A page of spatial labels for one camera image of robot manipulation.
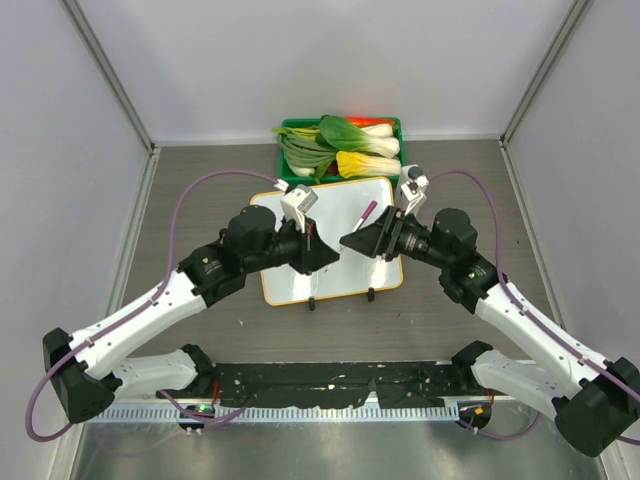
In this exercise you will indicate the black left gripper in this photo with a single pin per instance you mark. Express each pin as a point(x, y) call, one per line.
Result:
point(314, 253)

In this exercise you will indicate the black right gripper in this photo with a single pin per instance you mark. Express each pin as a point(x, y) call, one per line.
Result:
point(382, 237)

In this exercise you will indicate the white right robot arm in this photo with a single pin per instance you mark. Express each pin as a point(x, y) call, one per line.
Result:
point(591, 399)

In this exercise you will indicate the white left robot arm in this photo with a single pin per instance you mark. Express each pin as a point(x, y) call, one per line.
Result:
point(91, 368)

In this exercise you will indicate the yellow-leaf cabbage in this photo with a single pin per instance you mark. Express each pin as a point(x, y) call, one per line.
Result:
point(354, 164)

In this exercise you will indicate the white plastic bottle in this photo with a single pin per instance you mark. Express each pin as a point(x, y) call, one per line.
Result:
point(408, 172)

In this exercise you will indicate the white radish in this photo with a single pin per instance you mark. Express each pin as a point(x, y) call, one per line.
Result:
point(302, 171)

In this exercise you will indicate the green long beans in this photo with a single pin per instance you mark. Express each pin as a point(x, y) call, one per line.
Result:
point(304, 147)

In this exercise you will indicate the green bok choy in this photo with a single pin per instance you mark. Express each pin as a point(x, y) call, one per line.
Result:
point(345, 136)

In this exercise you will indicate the orange carrot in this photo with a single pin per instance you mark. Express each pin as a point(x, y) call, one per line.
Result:
point(370, 121)

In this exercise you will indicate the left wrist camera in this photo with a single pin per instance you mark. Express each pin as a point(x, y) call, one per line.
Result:
point(296, 202)

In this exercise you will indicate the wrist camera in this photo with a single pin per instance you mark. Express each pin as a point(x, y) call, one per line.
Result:
point(296, 202)
point(412, 195)

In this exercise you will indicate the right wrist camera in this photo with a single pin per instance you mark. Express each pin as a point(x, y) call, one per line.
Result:
point(412, 195)

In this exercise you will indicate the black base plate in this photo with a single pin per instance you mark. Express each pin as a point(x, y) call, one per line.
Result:
point(334, 385)

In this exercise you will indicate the white slotted cable duct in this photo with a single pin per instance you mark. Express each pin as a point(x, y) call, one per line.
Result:
point(369, 412)

